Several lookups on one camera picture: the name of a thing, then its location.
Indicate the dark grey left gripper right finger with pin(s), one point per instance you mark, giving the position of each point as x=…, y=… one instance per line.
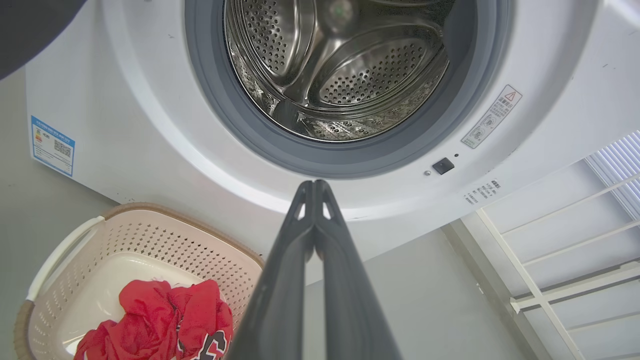
x=350, y=300

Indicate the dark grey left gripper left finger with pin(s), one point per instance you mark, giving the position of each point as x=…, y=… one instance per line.
x=280, y=300

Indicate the red jersey with number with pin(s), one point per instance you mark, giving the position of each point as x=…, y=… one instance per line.
x=205, y=310

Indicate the plain red garment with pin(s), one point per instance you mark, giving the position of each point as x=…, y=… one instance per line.
x=145, y=310

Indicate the cream perforated laundry basket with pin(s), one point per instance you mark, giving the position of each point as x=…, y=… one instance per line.
x=150, y=240

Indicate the stainless steel washing machine drum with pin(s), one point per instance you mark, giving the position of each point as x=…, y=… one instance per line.
x=370, y=70

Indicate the washing machine door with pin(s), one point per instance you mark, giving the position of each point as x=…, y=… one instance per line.
x=25, y=30

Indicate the black door latch slot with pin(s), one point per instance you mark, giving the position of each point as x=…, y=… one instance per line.
x=443, y=166

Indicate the small printed text sticker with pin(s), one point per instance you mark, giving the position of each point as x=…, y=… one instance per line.
x=482, y=192

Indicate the grey rubber door gasket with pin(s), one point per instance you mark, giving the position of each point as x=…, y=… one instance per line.
x=240, y=125

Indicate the white front-load washing machine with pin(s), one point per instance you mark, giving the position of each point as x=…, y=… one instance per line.
x=150, y=125

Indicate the grey warning sticker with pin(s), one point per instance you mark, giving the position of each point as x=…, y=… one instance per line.
x=492, y=116

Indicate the blue energy label sticker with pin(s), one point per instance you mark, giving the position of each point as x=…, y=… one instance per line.
x=52, y=146

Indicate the white slatted window blind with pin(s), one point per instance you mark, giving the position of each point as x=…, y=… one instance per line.
x=620, y=165

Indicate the white metal rack frame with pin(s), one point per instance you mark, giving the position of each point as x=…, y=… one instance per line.
x=517, y=303

